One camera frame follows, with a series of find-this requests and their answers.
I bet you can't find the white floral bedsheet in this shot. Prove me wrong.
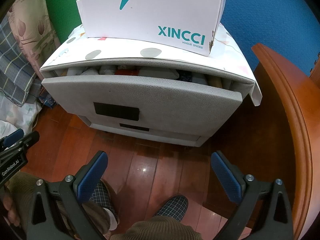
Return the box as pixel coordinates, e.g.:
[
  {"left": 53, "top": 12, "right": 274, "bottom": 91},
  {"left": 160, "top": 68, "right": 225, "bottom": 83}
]
[{"left": 0, "top": 92, "right": 41, "bottom": 138}]

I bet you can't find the floral pink curtain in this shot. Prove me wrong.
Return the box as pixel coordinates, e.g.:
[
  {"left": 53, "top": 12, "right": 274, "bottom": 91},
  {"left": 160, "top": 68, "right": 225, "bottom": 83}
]
[{"left": 7, "top": 0, "right": 60, "bottom": 80}]

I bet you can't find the plaid grey blanket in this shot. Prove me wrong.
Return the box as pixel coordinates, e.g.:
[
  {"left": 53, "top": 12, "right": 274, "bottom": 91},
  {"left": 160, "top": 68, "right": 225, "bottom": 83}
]
[{"left": 0, "top": 16, "right": 41, "bottom": 106}]

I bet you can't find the right plaid slipper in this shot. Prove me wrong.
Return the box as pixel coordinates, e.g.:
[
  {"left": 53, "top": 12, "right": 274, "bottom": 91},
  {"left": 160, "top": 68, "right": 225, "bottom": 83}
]
[{"left": 153, "top": 194, "right": 189, "bottom": 222}]

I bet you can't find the wooden top drawer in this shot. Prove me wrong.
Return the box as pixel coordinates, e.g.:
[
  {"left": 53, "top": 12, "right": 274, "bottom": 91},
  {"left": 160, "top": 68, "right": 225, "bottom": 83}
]
[{"left": 43, "top": 71, "right": 242, "bottom": 137}]

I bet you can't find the white XINCCI shoe box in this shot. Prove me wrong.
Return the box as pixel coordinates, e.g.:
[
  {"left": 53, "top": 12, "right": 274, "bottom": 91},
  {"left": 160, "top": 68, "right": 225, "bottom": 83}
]
[{"left": 76, "top": 0, "right": 226, "bottom": 56}]

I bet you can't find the person left hand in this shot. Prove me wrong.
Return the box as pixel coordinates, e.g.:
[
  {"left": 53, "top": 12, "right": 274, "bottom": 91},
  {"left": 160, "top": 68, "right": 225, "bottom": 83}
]
[{"left": 1, "top": 181, "right": 21, "bottom": 227}]

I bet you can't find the grey bottom drawer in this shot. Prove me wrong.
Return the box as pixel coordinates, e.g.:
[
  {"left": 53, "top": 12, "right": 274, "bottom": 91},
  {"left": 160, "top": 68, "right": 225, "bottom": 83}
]
[{"left": 77, "top": 114, "right": 209, "bottom": 147}]

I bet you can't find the grey drawer cabinet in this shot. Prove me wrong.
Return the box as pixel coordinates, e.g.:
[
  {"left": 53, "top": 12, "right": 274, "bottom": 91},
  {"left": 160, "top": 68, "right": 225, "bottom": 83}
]
[{"left": 39, "top": 23, "right": 263, "bottom": 147}]

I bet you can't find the orange wooden furniture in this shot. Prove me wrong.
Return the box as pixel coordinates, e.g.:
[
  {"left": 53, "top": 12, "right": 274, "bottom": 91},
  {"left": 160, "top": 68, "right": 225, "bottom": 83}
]
[{"left": 252, "top": 43, "right": 319, "bottom": 239}]

